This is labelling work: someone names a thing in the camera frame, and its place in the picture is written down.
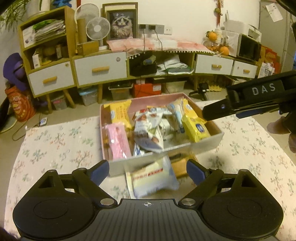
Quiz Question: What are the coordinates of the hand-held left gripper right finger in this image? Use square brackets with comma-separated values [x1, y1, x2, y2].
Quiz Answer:
[180, 159, 266, 207]

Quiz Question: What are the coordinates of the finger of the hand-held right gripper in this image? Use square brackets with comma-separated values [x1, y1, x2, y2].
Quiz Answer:
[202, 98, 281, 121]

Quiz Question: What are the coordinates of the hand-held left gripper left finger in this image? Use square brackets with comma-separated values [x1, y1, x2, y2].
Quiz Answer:
[31, 159, 116, 208]

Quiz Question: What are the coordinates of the pink lined silver box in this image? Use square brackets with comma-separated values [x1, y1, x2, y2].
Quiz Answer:
[99, 93, 225, 178]

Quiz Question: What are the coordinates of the brown snack packet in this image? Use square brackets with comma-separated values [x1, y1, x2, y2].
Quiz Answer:
[170, 153, 197, 178]

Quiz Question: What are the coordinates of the yellow blue-label snack packet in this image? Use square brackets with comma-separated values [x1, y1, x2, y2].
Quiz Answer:
[181, 113, 211, 143]

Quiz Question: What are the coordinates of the yellow pastry packet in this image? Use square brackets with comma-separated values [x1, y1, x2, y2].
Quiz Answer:
[104, 100, 133, 130]
[180, 98, 197, 116]

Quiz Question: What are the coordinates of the golden clear snack packet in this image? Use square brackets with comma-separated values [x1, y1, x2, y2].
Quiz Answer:
[103, 128, 111, 151]

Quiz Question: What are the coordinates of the pink snack packet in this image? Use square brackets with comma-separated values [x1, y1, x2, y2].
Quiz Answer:
[104, 123, 133, 161]

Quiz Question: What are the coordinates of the white blue-print snack packet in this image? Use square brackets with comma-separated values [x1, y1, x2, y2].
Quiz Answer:
[166, 102, 186, 135]

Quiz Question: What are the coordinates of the white red-label snack packet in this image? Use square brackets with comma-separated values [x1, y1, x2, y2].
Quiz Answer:
[124, 156, 180, 199]

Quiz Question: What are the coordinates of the white grey-striped snack packet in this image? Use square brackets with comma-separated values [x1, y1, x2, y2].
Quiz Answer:
[159, 118, 174, 141]

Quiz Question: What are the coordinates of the white printed snack packet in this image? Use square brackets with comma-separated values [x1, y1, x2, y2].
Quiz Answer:
[132, 107, 173, 154]

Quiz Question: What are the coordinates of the person's right hand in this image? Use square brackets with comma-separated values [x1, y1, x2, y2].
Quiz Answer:
[267, 116, 296, 153]

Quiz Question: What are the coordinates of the small white drawer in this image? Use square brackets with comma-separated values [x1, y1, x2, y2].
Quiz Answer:
[231, 61, 258, 79]

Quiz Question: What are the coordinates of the red gift box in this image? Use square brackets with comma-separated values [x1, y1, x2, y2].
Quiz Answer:
[261, 46, 278, 63]

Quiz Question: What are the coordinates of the black microwave oven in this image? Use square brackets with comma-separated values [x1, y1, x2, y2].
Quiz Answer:
[236, 34, 262, 62]

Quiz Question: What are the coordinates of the clear plastic storage bin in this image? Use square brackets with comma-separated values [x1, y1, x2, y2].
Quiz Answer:
[162, 81, 186, 94]

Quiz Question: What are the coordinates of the long wooden tv stand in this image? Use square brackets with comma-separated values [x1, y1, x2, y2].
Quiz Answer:
[127, 50, 259, 93]

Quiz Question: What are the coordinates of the floral tablecloth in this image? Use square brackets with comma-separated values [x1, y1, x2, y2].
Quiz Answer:
[5, 101, 296, 241]

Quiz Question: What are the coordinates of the stack of white papers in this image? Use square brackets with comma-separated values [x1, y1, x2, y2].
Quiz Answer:
[157, 54, 193, 75]

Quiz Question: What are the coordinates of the white printer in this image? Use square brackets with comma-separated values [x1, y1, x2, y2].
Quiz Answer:
[224, 20, 262, 37]

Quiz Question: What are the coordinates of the red cardboard box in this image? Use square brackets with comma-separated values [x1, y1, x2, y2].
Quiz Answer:
[133, 83, 162, 98]

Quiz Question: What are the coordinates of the blue-lid plastic bin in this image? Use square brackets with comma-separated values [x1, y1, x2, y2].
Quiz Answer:
[79, 88, 99, 106]

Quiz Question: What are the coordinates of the white paper note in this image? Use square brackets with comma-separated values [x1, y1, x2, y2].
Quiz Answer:
[266, 3, 284, 22]

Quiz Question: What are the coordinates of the small clear plastic bin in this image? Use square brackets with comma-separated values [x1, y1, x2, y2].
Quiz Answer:
[51, 95, 68, 110]

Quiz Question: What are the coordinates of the black-lid plastic bin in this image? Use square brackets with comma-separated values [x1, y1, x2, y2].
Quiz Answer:
[109, 84, 133, 100]

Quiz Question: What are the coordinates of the black storage basket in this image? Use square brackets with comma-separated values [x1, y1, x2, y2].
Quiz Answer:
[129, 56, 158, 77]

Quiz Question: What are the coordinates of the red hanging ornament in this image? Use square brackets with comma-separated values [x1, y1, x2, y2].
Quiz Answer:
[214, 0, 223, 24]

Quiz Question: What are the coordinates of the pink table runner cloth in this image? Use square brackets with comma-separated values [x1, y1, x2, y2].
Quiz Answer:
[106, 38, 215, 56]

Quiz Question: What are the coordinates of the orange printed bag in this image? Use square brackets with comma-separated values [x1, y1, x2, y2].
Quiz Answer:
[5, 87, 36, 122]

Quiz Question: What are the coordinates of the black flat board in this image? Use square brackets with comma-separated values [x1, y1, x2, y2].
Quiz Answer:
[0, 100, 10, 132]

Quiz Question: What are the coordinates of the wooden drawer cabinet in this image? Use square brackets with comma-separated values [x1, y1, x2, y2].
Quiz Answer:
[73, 51, 129, 103]

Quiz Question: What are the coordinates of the small cardboard box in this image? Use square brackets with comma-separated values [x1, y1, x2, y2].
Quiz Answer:
[77, 41, 99, 56]

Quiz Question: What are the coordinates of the framed cat picture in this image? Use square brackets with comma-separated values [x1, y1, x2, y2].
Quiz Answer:
[102, 3, 138, 41]

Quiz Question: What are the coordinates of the small white carton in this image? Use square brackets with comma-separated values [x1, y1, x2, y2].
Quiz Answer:
[32, 49, 41, 69]

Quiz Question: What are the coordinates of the purple cushion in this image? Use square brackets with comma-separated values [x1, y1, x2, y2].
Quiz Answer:
[3, 53, 26, 91]

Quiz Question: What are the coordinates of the tall wooden shelf cabinet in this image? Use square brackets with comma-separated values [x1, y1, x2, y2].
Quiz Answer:
[18, 6, 78, 114]

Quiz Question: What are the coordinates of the cardboard tube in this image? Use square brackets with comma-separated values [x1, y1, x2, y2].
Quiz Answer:
[77, 18, 87, 44]

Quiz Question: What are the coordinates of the white desk fan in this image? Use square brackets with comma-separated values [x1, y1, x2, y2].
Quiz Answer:
[86, 17, 111, 48]
[74, 3, 100, 26]

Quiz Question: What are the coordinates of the stack of papers and bags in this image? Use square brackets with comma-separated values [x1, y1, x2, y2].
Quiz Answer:
[23, 20, 66, 44]

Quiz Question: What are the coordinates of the blue toy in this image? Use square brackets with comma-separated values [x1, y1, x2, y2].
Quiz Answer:
[51, 0, 74, 8]

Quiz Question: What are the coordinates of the white plant pot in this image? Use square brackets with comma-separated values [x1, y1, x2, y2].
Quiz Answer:
[25, 0, 50, 16]

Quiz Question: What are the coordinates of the green potted plant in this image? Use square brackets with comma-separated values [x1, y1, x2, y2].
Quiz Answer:
[0, 0, 30, 28]

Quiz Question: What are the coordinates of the black tripod camera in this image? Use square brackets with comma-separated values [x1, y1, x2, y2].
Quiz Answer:
[188, 83, 210, 100]

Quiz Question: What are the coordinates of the white drawer wooden handle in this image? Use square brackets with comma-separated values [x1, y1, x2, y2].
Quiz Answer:
[28, 61, 75, 96]
[74, 53, 127, 87]
[195, 54, 234, 75]

